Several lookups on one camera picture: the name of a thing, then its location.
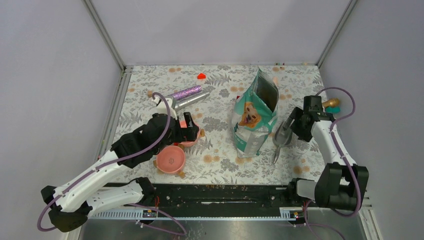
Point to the far pink pet bowl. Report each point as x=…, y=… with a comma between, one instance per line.
x=189, y=144

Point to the red toy block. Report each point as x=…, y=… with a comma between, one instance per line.
x=201, y=76

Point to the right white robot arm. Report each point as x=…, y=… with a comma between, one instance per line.
x=342, y=184

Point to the metal food scoop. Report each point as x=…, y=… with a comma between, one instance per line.
x=281, y=139

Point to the silver toy microphone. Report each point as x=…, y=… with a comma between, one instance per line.
x=185, y=102

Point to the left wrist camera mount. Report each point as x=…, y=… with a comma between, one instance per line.
x=166, y=106

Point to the teal toy block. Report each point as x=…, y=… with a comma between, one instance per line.
x=333, y=110

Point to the floral table mat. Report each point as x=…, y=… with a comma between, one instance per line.
x=213, y=160

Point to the near pink pet bowl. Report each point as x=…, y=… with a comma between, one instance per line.
x=171, y=160

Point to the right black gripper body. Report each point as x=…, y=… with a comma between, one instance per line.
x=297, y=127

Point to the green pet food bag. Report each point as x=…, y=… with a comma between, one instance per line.
x=254, y=115

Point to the black mounting base plate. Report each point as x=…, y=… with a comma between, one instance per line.
x=221, y=201

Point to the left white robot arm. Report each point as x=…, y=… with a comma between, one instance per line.
x=69, y=206

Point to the gold toy microphone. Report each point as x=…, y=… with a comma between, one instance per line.
x=331, y=103

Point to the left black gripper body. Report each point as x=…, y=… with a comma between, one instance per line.
x=179, y=134

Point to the purple glitter toy microphone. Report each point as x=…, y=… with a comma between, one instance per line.
x=179, y=95

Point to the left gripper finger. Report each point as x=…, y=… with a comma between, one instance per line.
x=192, y=133
x=188, y=120

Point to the pink pet bowl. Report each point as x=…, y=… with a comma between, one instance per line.
x=171, y=160
x=189, y=144

